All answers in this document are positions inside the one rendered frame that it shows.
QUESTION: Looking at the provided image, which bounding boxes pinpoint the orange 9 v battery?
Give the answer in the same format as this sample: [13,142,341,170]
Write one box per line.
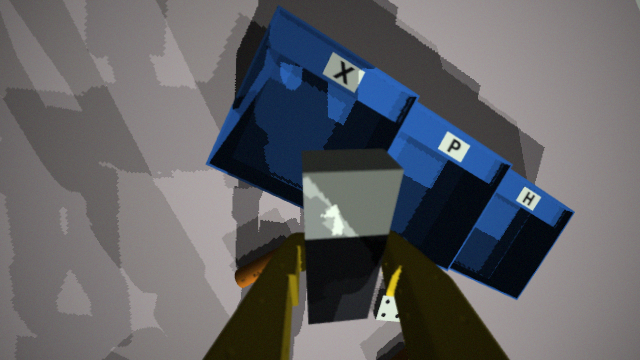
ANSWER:
[390,347,409,360]

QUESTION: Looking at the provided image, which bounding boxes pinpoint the white domino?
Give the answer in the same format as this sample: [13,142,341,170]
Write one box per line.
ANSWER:
[373,290,400,322]

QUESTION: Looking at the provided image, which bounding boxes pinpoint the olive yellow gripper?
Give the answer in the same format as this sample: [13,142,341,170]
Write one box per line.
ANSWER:
[203,229,510,360]

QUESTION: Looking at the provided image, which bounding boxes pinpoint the blue rack of three bins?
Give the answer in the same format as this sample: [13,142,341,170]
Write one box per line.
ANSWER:
[206,5,575,300]

